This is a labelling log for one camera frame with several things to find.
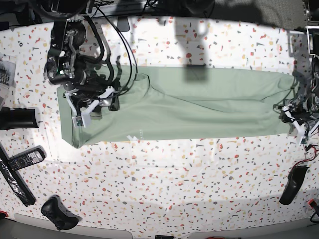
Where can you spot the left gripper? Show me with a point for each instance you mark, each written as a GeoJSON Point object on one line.
{"type": "Point", "coordinates": [302, 115]}

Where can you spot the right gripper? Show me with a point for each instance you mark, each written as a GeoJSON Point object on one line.
{"type": "Point", "coordinates": [89, 98]}

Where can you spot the green T-shirt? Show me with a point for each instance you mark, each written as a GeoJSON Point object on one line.
{"type": "Point", "coordinates": [167, 103]}

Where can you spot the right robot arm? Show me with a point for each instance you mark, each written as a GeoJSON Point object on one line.
{"type": "Point", "coordinates": [78, 60]}

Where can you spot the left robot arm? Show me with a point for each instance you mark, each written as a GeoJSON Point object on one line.
{"type": "Point", "coordinates": [307, 84]}

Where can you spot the black TV remote control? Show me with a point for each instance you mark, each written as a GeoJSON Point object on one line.
{"type": "Point", "coordinates": [28, 158]}

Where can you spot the small red clip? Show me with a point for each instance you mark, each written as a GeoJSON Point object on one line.
{"type": "Point", "coordinates": [312, 203]}

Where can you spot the clear plastic parts box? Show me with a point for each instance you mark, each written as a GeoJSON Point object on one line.
{"type": "Point", "coordinates": [7, 73]}

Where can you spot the terrazzo patterned table cloth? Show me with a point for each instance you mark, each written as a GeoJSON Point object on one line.
{"type": "Point", "coordinates": [175, 187]}

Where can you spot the black game controller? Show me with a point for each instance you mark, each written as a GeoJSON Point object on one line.
{"type": "Point", "coordinates": [58, 214]}

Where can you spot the long black bar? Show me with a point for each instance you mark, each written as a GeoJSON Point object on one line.
{"type": "Point", "coordinates": [15, 181]}

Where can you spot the black cylindrical handle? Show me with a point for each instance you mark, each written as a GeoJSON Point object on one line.
{"type": "Point", "coordinates": [17, 118]}

